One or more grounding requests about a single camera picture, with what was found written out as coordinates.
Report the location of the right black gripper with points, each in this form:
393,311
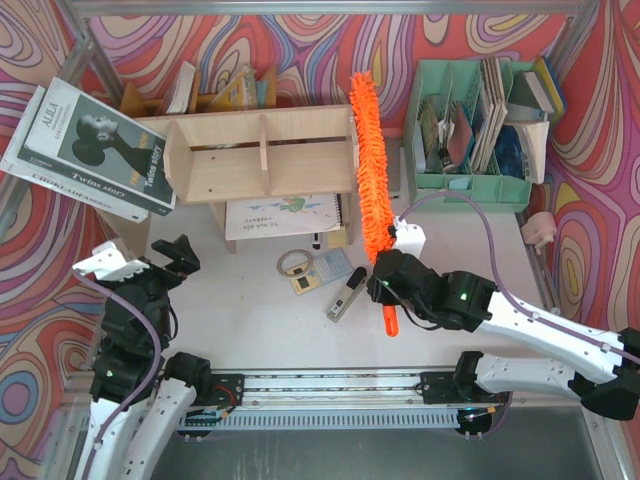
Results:
388,270

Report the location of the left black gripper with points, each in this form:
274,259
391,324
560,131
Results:
163,273

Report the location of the small stapler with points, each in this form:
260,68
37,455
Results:
347,294

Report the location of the orange microfiber duster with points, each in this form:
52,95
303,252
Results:
375,205

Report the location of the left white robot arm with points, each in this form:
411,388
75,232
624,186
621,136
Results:
137,396

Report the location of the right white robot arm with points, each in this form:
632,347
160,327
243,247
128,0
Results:
598,368

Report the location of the light wooden bookshelf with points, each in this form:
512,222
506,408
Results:
214,158

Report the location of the spiral sketchbook with frog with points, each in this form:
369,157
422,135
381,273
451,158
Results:
283,216

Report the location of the small beige box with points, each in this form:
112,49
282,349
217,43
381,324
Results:
302,284

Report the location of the black marker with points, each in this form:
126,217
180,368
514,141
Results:
316,241

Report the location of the grey notebook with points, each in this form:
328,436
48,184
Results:
393,151

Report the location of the white book under magazine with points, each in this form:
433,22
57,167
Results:
10,163

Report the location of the pink pig figurine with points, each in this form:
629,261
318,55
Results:
539,230

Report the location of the mint green desk organizer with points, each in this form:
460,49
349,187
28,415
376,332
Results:
458,83

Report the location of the red brown booklet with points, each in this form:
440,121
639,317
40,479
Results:
460,139

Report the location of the white book in rack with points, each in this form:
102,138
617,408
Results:
177,97

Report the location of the yellow book in rack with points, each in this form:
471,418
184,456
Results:
239,94

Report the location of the large Twins story magazine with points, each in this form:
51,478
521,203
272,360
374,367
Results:
89,146

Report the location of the blue patterned book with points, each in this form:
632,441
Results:
508,153

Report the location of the white open book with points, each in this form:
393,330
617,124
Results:
533,142

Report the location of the grey book on organizer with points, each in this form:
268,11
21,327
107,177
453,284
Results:
528,90

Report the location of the blue yellow book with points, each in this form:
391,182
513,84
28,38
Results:
542,68

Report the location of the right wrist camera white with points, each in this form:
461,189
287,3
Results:
408,238

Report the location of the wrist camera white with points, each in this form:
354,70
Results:
111,261
408,238

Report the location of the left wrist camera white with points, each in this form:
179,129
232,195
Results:
111,261

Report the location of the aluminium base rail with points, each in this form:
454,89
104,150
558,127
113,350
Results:
358,399

